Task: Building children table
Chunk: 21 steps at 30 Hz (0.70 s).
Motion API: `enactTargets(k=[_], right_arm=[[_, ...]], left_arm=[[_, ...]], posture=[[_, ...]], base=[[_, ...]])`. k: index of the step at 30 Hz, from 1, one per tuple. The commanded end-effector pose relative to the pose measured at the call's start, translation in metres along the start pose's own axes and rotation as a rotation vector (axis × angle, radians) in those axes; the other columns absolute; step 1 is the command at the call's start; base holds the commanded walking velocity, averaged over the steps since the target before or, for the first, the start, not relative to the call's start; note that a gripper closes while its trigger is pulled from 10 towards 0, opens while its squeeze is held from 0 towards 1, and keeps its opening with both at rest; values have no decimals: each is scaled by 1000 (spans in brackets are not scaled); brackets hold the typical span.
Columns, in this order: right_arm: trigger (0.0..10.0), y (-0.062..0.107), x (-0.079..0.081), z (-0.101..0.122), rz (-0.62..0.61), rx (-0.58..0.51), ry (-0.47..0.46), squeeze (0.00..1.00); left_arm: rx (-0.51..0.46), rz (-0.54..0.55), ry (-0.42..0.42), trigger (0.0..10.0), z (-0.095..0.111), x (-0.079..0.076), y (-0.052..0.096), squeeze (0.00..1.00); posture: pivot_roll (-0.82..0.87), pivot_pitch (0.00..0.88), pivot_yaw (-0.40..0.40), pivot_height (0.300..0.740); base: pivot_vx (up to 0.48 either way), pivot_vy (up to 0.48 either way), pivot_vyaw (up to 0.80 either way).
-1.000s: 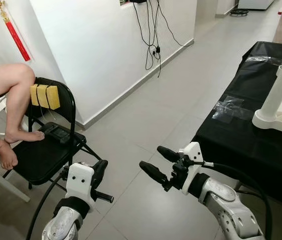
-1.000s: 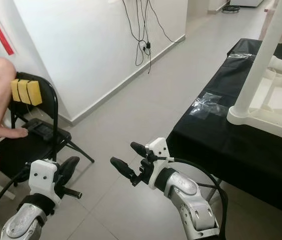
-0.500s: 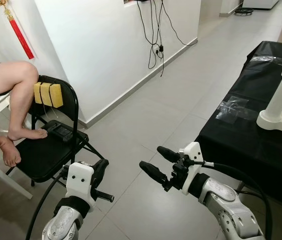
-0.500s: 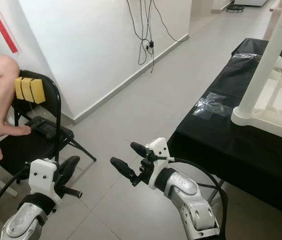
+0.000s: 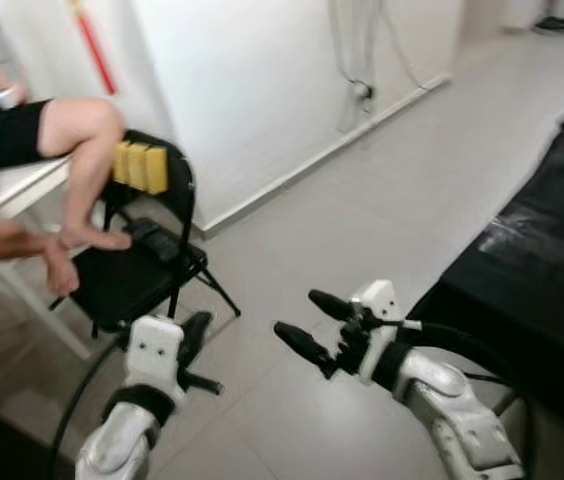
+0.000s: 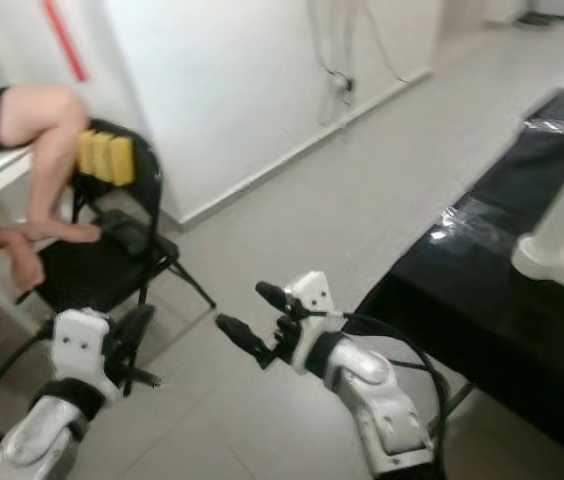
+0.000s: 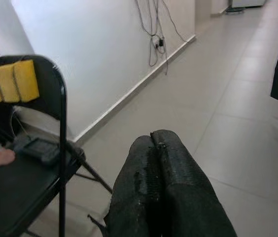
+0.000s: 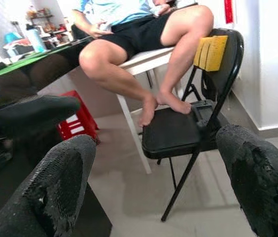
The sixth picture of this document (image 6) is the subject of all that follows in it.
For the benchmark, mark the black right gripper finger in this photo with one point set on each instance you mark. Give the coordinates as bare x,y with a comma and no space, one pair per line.
276,297
247,340

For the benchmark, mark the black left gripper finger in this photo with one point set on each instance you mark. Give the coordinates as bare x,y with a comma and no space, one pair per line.
137,336

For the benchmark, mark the white plastic children table top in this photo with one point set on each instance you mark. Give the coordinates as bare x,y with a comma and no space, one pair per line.
562,275

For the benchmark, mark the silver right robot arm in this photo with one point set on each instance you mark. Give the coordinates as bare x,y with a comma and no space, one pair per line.
377,410

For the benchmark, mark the black folding chair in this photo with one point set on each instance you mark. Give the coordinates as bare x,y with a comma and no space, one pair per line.
102,270

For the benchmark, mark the black pouch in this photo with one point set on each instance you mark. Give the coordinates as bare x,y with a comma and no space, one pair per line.
127,232

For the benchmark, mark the yellow sponge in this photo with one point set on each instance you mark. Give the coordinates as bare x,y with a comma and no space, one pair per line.
122,160
87,152
104,156

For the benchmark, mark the black table cloth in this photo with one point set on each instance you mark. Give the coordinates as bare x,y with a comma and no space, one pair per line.
472,330

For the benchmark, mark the clear tape piece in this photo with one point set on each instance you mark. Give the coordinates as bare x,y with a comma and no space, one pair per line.
472,225

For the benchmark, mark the red stick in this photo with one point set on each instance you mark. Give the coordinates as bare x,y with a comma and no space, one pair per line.
67,40

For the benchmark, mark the clear plastic wrap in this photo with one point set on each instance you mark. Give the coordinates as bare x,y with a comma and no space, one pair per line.
557,125

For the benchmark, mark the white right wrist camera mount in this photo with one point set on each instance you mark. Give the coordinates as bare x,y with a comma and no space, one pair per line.
317,295

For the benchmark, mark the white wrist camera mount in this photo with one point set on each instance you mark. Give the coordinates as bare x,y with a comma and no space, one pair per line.
317,295
82,345

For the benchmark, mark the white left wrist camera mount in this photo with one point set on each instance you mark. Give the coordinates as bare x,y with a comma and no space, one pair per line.
82,345

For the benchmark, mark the metal folding table frame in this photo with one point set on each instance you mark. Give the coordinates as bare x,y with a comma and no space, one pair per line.
457,400

